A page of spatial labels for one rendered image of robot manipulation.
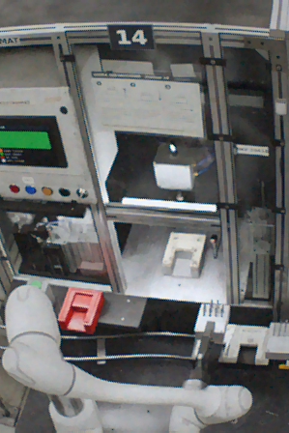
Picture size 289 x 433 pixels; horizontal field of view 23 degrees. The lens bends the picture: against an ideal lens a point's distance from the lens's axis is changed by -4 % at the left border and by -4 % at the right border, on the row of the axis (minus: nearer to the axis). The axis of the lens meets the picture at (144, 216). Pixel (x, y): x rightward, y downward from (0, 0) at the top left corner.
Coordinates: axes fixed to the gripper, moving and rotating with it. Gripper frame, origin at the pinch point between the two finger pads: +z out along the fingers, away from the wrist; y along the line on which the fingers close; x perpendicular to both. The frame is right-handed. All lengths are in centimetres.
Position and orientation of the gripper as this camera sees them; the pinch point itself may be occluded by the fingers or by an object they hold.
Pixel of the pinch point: (209, 334)
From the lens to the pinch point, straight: 233.2
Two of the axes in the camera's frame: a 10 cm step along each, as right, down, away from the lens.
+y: -1.3, -7.0, -7.1
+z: 2.4, -7.1, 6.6
